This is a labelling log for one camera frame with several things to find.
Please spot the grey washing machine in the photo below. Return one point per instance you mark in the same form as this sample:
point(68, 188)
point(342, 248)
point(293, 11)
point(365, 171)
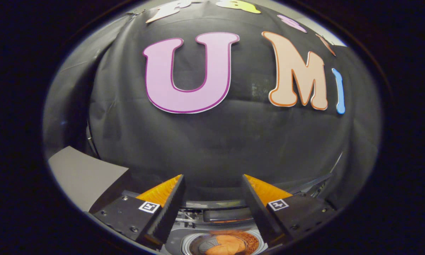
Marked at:
point(182, 239)

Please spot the metal backdrop stand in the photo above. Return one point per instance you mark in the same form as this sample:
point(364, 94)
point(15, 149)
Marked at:
point(92, 141)

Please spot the dark cabinet with cream door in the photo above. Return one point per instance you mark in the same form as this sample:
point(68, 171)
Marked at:
point(81, 177)

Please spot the black backdrop cloth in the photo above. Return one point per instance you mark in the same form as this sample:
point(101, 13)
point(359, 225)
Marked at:
point(216, 141)

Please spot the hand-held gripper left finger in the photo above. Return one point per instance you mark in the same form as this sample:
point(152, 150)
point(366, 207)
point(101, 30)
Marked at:
point(170, 209)

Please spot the orange sports shirt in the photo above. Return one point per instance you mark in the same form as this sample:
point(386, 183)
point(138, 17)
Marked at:
point(230, 246)

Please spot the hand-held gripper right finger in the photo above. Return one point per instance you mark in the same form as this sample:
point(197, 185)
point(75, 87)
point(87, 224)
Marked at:
point(258, 210)

